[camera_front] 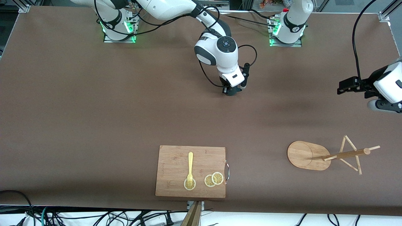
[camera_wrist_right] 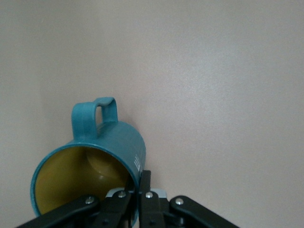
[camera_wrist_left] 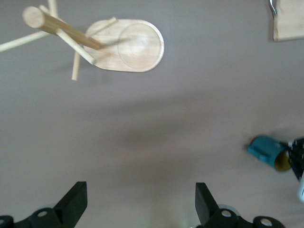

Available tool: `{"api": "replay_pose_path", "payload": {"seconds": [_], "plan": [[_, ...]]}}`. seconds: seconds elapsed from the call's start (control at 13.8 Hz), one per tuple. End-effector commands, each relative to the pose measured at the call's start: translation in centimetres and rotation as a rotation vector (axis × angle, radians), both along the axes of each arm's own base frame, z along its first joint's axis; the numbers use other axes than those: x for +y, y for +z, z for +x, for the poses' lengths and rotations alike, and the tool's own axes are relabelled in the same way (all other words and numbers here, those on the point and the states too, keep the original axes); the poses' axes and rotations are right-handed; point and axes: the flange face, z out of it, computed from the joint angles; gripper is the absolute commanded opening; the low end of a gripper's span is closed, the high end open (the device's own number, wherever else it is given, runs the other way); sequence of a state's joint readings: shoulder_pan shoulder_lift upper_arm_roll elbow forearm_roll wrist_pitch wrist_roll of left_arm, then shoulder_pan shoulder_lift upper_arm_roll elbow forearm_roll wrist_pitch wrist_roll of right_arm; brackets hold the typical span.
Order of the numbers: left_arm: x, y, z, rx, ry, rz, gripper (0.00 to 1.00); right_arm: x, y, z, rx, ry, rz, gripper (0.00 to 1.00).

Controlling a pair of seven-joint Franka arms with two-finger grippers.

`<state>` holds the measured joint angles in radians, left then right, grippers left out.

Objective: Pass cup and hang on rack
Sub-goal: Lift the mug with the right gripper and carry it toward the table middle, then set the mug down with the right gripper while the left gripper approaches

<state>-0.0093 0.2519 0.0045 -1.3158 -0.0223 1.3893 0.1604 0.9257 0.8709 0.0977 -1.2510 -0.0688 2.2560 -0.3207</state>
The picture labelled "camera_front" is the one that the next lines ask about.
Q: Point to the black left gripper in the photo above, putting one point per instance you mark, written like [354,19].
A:
[364,84]

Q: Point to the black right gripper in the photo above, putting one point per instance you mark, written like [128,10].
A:
[232,91]

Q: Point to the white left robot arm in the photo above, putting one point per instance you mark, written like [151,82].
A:
[293,18]

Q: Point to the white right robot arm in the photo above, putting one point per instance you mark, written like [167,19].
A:
[216,53]

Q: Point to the wooden mug rack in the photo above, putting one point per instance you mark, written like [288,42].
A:
[303,155]

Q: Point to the yellow plastic fork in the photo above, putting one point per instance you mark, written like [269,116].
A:
[190,163]

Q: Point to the lemon slice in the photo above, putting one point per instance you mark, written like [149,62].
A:
[192,187]
[217,178]

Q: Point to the white power strip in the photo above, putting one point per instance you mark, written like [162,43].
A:
[216,2]

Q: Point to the bamboo cutting board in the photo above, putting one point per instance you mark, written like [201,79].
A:
[172,163]

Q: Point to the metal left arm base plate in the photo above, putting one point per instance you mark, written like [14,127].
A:
[284,45]

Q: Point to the aluminium frame bracket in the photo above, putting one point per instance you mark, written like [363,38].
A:
[384,15]
[24,8]

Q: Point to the aluminium frame post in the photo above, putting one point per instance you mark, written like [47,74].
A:
[247,4]

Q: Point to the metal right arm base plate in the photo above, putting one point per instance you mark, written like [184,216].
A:
[119,41]

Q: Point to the metal clamp bracket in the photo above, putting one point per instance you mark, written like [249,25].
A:
[189,205]

